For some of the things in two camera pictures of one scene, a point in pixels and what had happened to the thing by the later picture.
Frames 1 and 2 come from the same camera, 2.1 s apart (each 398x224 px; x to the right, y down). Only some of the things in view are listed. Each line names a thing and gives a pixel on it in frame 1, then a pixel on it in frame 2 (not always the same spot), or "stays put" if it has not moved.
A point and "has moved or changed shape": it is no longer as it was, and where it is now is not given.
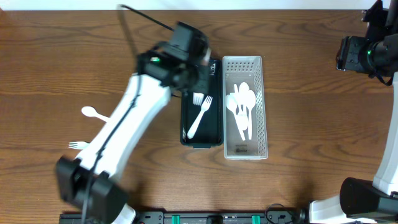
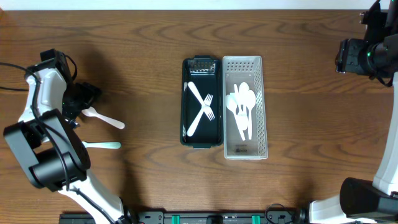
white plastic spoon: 232,102 stays put
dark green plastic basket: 209,132 stays put
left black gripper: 203,79 → 88,93
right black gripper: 353,57 stays put
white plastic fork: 198,98 has moved or changed shape
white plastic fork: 205,106 stays put
